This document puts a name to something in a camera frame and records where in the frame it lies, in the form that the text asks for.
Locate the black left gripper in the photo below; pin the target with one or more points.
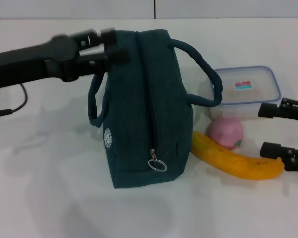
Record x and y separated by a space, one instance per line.
27 64

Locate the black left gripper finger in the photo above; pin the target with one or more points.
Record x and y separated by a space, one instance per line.
109 57

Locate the clear blue-rimmed food container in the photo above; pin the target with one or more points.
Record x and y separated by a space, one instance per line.
248 99

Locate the yellow banana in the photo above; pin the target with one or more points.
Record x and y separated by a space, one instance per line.
226 161

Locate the dark teal lunch bag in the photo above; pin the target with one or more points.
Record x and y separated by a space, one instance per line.
139 111

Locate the pink toy peach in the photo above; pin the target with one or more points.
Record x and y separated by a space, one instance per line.
224 132

